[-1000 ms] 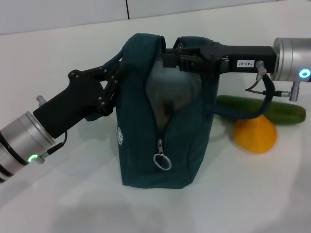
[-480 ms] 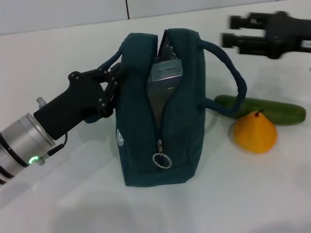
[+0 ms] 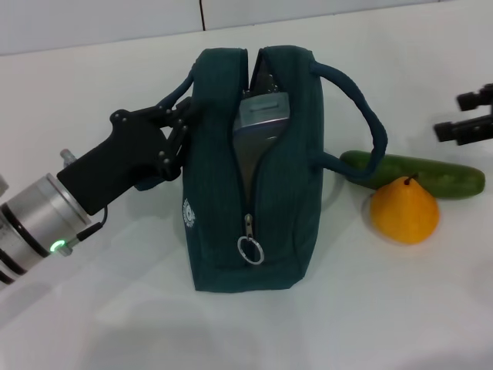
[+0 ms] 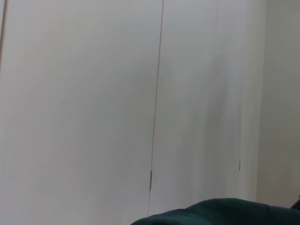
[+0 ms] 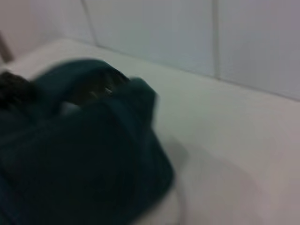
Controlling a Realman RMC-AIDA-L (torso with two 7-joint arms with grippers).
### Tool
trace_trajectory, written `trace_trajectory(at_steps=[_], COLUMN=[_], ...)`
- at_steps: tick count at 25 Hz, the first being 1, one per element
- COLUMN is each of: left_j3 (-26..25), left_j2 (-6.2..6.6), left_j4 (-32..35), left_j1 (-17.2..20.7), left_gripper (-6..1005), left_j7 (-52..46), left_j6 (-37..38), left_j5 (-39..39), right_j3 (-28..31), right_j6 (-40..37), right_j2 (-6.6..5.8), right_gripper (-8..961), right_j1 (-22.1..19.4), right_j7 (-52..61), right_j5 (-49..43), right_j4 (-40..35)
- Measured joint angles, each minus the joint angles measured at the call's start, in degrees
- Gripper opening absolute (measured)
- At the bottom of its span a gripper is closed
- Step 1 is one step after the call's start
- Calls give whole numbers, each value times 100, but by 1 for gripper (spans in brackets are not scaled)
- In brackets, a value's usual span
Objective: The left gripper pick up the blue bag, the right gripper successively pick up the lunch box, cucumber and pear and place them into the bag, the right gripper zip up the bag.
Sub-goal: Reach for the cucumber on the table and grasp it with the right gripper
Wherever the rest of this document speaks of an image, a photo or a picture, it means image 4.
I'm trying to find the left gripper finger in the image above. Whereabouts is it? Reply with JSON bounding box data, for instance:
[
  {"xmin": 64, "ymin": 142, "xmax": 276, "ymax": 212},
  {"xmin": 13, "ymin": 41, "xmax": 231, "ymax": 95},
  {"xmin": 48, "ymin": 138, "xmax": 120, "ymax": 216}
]
[{"xmin": 290, "ymin": 194, "xmax": 300, "ymax": 210}]

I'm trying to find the dark teal fabric lunch bag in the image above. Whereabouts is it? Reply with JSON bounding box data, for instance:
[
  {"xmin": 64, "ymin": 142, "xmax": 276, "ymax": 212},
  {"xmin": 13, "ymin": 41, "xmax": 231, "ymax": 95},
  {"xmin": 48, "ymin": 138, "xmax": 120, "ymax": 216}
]
[{"xmin": 129, "ymin": 197, "xmax": 300, "ymax": 225}]

